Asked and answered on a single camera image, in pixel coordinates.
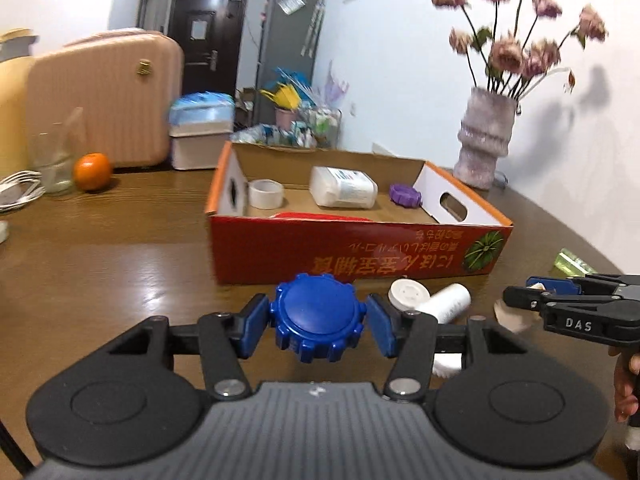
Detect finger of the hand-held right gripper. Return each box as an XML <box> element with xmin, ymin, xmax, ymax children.
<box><xmin>502</xmin><ymin>286</ymin><xmax>640</xmax><ymax>311</ymax></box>
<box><xmin>526</xmin><ymin>273</ymin><xmax>640</xmax><ymax>295</ymax></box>

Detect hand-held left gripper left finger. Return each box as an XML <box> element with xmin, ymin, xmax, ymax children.
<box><xmin>107</xmin><ymin>294</ymin><xmax>271</xmax><ymax>401</ymax></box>

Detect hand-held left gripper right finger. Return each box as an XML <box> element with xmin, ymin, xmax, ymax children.
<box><xmin>365</xmin><ymin>294</ymin><xmax>531</xmax><ymax>402</ymax></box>

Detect beige round object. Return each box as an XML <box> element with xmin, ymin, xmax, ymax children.
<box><xmin>492</xmin><ymin>299</ymin><xmax>532</xmax><ymax>334</ymax></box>

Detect green transparent bottle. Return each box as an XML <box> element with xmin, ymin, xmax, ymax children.
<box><xmin>554</xmin><ymin>248</ymin><xmax>597</xmax><ymax>276</ymax></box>

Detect blue ridged lid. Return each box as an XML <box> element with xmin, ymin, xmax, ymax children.
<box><xmin>269</xmin><ymin>273</ymin><xmax>366</xmax><ymax>364</ymax></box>

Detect red cardboard box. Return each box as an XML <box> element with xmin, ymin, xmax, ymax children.
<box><xmin>204</xmin><ymin>140</ymin><xmax>515</xmax><ymax>286</ymax></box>

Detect white tape roll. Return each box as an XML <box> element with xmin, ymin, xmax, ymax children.
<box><xmin>248</xmin><ymin>178</ymin><xmax>285</xmax><ymax>210</ymax></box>

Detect purple ridged lid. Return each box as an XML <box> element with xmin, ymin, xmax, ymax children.
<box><xmin>389</xmin><ymin>183</ymin><xmax>424</xmax><ymax>210</ymax></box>

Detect white pill bottle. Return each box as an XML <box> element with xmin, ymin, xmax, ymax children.
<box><xmin>308</xmin><ymin>165</ymin><xmax>379</xmax><ymax>209</ymax></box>

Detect person's right hand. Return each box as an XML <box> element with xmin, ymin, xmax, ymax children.
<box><xmin>613</xmin><ymin>352</ymin><xmax>640</xmax><ymax>424</ymax></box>

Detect white round cap with holes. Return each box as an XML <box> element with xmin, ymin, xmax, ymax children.
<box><xmin>389</xmin><ymin>279</ymin><xmax>431</xmax><ymax>314</ymax></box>

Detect white plastic bottle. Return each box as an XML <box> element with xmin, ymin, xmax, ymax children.
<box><xmin>415</xmin><ymin>283</ymin><xmax>472</xmax><ymax>379</ymax></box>

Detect pink textured vase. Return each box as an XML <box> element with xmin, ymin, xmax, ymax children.
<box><xmin>452</xmin><ymin>87</ymin><xmax>519</xmax><ymax>191</ymax></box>

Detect pile of white packets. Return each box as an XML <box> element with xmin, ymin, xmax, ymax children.
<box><xmin>232</xmin><ymin>106</ymin><xmax>343</xmax><ymax>150</ymax></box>

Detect white bin with blue bag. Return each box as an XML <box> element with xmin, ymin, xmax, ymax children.
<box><xmin>168</xmin><ymin>92</ymin><xmax>236</xmax><ymax>171</ymax></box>

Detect pink flower pot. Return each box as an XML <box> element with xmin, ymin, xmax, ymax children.
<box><xmin>274</xmin><ymin>107</ymin><xmax>302</xmax><ymax>131</ymax></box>

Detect orange fruit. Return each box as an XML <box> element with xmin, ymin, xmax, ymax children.
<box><xmin>73</xmin><ymin>153</ymin><xmax>112</xmax><ymax>192</ymax></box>

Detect yellow watering can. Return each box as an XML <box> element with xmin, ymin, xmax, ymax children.
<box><xmin>259</xmin><ymin>67</ymin><xmax>307</xmax><ymax>111</ymax></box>

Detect dried pink roses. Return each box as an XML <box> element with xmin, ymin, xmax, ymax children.
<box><xmin>428</xmin><ymin>0</ymin><xmax>609</xmax><ymax>102</ymax></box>

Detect clear glass cup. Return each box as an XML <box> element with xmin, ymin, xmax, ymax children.
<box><xmin>29</xmin><ymin>109</ymin><xmax>85</xmax><ymax>197</ymax></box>

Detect grey refrigerator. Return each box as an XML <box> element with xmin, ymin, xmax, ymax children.
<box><xmin>254</xmin><ymin>0</ymin><xmax>327</xmax><ymax>127</ymax></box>

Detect pink ribbed suitcase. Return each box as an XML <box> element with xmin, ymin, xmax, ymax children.
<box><xmin>26</xmin><ymin>29</ymin><xmax>185</xmax><ymax>169</ymax></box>

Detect dark brown door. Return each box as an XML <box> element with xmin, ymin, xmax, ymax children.
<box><xmin>166</xmin><ymin>0</ymin><xmax>249</xmax><ymax>99</ymax></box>

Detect yellow thermos jug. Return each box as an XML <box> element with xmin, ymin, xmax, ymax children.
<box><xmin>0</xmin><ymin>29</ymin><xmax>40</xmax><ymax>177</ymax></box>

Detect white charger cable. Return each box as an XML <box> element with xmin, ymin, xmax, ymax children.
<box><xmin>0</xmin><ymin>169</ymin><xmax>47</xmax><ymax>211</ymax></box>

